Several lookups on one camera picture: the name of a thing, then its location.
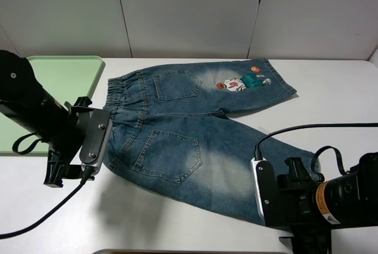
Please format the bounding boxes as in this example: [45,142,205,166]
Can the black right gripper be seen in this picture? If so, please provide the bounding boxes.
[276,157,332,253]

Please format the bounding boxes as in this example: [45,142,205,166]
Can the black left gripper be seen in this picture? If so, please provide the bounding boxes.
[43,96,92,188]

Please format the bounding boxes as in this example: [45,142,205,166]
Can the children's blue denim shorts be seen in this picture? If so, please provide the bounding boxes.
[103,59,312,224]

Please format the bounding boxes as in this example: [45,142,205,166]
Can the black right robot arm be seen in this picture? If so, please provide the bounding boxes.
[276,153,377,253]

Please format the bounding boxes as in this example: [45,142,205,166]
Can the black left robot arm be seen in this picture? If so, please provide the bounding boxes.
[1,50,88,188]

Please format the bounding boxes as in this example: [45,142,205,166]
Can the green plastic tray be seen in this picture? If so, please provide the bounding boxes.
[1,56,105,156]

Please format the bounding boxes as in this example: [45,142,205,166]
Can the black left camera cable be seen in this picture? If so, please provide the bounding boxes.
[0,165,93,239]

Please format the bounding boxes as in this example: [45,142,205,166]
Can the black camera cable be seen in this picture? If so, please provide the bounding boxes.
[0,165,93,239]
[254,122,378,175]

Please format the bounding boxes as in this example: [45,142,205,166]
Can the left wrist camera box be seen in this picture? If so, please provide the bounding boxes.
[79,109,112,177]

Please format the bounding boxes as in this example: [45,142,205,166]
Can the black right camera cable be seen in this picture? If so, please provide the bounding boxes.
[254,122,378,175]

